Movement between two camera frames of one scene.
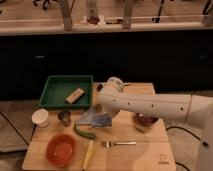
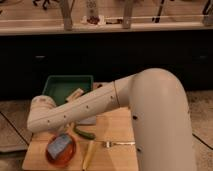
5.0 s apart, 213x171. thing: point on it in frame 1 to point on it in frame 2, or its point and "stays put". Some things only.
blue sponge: [102, 120] to [58, 144]
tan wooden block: [75, 95] stays put
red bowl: [61, 149] stays put
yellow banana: [88, 154] stays put
